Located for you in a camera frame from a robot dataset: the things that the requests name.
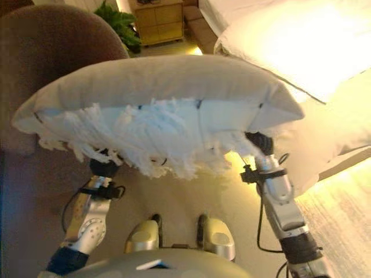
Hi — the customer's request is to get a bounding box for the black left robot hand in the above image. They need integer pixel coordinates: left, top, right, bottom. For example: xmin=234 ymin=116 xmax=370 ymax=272
xmin=88 ymin=149 xmax=124 ymax=177

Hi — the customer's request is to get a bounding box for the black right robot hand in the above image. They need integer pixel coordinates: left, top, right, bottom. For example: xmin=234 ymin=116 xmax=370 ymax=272
xmin=245 ymin=131 xmax=275 ymax=159

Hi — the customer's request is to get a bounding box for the white fringed cushion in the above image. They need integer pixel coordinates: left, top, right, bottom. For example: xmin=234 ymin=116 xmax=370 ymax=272
xmin=11 ymin=54 xmax=305 ymax=180

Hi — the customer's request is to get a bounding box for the pale grey rug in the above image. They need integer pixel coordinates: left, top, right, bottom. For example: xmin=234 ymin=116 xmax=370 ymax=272
xmin=295 ymin=162 xmax=371 ymax=278

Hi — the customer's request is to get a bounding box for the silver robot torso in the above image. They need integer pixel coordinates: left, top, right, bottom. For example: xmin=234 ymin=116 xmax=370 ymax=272
xmin=66 ymin=248 xmax=253 ymax=278

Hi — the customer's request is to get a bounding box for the grey fabric armchair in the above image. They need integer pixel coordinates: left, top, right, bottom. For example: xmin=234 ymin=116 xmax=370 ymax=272
xmin=0 ymin=4 xmax=130 ymax=215

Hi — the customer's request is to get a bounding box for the green potted plant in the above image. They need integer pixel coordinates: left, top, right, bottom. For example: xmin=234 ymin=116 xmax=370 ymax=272
xmin=94 ymin=0 xmax=143 ymax=54

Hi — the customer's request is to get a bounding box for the light wooden nightstand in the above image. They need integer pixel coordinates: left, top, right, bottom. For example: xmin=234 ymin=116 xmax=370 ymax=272
xmin=133 ymin=0 xmax=185 ymax=47

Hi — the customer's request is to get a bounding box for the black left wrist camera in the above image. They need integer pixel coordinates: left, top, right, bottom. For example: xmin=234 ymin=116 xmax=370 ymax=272
xmin=108 ymin=184 xmax=127 ymax=200

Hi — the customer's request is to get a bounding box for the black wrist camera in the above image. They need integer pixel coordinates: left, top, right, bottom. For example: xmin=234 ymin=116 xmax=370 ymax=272
xmin=239 ymin=164 xmax=253 ymax=184
xmin=108 ymin=184 xmax=127 ymax=200

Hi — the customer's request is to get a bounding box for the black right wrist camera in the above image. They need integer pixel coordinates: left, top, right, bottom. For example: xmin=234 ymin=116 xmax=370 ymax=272
xmin=239 ymin=164 xmax=253 ymax=184

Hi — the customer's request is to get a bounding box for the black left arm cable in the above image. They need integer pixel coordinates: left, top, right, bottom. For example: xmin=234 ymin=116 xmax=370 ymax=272
xmin=61 ymin=187 xmax=88 ymax=233

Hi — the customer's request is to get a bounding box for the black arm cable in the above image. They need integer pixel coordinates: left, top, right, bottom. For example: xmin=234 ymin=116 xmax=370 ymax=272
xmin=256 ymin=196 xmax=283 ymax=253
xmin=61 ymin=187 xmax=88 ymax=233

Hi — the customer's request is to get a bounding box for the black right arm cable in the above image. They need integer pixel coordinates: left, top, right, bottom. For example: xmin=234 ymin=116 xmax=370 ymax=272
xmin=256 ymin=196 xmax=283 ymax=253

